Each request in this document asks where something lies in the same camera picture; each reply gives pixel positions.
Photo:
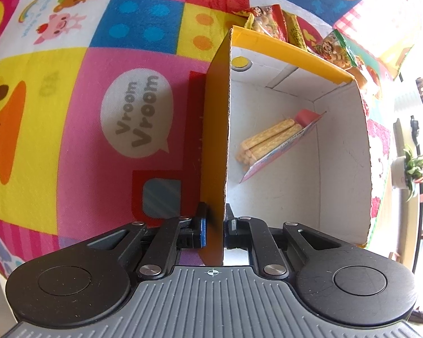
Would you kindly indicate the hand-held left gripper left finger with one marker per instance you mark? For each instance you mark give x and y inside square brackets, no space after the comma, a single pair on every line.
[203,230]

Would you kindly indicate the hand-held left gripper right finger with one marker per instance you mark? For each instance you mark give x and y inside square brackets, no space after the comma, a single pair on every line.
[228,233]

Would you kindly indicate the yellow cardboard box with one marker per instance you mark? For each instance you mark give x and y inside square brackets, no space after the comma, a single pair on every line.
[215,148]

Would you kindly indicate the biscuit stick packet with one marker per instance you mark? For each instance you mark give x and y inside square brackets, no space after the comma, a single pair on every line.
[268,141]

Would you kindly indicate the green snack packet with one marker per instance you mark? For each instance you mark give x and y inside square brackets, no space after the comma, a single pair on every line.
[333,51]

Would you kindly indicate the colourful printed play mat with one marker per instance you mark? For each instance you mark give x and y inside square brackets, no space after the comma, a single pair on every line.
[74,112]

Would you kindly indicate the small potted plant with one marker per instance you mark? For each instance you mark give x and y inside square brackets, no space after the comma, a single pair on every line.
[410,169]

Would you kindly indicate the yellow snack packet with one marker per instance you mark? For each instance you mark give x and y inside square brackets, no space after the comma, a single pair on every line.
[298,31]

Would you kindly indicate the red snack packet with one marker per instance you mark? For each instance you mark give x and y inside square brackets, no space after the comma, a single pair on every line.
[264,21]

